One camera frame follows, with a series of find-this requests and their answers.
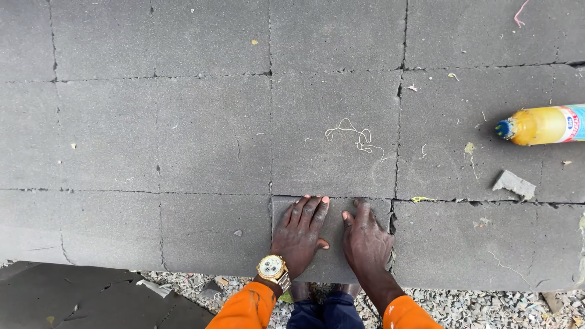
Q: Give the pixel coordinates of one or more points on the brown shoe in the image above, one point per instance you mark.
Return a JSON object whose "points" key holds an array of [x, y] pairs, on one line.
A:
{"points": [[301, 291], [349, 289]]}

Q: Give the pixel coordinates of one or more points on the gray foam scrap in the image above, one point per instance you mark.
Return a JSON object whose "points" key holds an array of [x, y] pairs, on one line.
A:
{"points": [[514, 183]]}

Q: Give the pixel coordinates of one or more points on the yellow glue bottle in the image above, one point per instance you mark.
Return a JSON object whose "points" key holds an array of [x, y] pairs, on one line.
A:
{"points": [[544, 124]]}

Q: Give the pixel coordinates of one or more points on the yellow glue strand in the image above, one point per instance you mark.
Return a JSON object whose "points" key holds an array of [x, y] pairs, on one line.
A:
{"points": [[420, 199]]}

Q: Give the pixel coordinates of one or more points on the small gray foam block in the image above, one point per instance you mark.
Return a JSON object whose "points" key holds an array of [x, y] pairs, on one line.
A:
{"points": [[333, 260]]}

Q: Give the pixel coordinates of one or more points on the person's left hand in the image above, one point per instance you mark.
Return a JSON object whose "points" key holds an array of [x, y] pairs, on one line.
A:
{"points": [[297, 242]]}

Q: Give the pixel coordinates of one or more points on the person's right hand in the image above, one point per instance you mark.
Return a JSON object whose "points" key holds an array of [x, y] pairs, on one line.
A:
{"points": [[368, 246]]}

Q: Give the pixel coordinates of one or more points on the large gray foam sheet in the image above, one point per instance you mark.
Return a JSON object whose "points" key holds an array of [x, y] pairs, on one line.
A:
{"points": [[205, 137]]}

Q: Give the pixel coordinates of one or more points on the white paper scrap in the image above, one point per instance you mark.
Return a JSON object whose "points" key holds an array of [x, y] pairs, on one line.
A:
{"points": [[155, 288]]}

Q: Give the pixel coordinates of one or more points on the navy trousers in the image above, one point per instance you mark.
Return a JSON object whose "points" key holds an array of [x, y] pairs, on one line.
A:
{"points": [[324, 313]]}

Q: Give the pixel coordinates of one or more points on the gold wristwatch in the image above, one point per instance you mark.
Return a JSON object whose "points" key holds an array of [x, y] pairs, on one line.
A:
{"points": [[272, 266]]}

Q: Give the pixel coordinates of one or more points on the pink thread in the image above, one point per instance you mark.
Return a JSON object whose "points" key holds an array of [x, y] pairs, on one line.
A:
{"points": [[518, 17]]}

